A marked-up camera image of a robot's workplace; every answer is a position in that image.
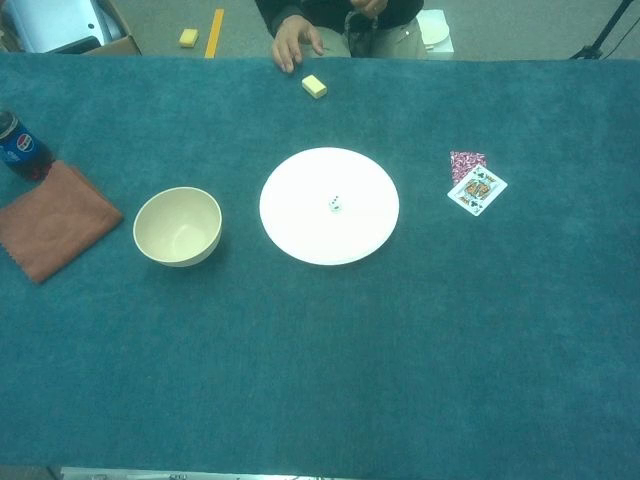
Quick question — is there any folded orange cloth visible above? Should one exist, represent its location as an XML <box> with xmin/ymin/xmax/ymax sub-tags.
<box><xmin>0</xmin><ymin>159</ymin><xmax>125</xmax><ymax>285</ymax></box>

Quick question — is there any person right hand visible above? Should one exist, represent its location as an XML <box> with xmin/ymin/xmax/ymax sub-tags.
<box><xmin>271</xmin><ymin>14</ymin><xmax>326</xmax><ymax>73</ymax></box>

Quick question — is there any pepsi cola bottle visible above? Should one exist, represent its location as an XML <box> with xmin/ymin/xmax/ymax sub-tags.
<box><xmin>0</xmin><ymin>108</ymin><xmax>57</xmax><ymax>182</ymax></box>

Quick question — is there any person left hand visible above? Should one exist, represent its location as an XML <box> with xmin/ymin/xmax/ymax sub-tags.
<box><xmin>351</xmin><ymin>0</ymin><xmax>387</xmax><ymax>19</ymax></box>

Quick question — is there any teal felt table cloth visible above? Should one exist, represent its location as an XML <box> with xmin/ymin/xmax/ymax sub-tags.
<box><xmin>0</xmin><ymin>52</ymin><xmax>640</xmax><ymax>472</ymax></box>

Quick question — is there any cream ceramic bowl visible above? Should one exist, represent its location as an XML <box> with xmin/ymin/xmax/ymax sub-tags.
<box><xmin>132</xmin><ymin>186</ymin><xmax>223</xmax><ymax>269</ymax></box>

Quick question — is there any white round plate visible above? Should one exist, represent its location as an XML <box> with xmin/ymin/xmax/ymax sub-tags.
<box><xmin>258</xmin><ymin>146</ymin><xmax>401</xmax><ymax>266</ymax></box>

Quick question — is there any seated person body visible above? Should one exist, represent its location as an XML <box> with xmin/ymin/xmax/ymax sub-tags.
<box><xmin>253</xmin><ymin>0</ymin><xmax>430</xmax><ymax>60</ymax></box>

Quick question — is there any red patterned playing card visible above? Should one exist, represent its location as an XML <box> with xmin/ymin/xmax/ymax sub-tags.
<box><xmin>449</xmin><ymin>150</ymin><xmax>488</xmax><ymax>189</ymax></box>

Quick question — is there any pale yellow rectangular block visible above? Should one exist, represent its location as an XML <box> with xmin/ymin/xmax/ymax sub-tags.
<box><xmin>301</xmin><ymin>74</ymin><xmax>330</xmax><ymax>101</ymax></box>

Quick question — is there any black tripod stand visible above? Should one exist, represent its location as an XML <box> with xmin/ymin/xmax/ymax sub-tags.
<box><xmin>569</xmin><ymin>0</ymin><xmax>640</xmax><ymax>61</ymax></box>

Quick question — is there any king of clubs card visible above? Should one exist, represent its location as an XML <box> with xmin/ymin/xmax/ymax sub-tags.
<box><xmin>446</xmin><ymin>165</ymin><xmax>509</xmax><ymax>217</ymax></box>

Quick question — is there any brown cardboard box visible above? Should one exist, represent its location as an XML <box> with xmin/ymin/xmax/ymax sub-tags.
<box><xmin>0</xmin><ymin>0</ymin><xmax>144</xmax><ymax>56</ymax></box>

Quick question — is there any yellow flat strip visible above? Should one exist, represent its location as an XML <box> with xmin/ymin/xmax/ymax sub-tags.
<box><xmin>204</xmin><ymin>8</ymin><xmax>226</xmax><ymax>59</ymax></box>

